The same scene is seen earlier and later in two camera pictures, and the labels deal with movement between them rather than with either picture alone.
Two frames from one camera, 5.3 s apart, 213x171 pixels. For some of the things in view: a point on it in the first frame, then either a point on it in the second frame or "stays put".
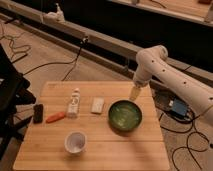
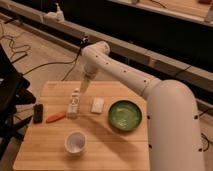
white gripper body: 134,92 to 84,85
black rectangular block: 38,110 stays put
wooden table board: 94,126 stays put
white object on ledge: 57,16 stays put
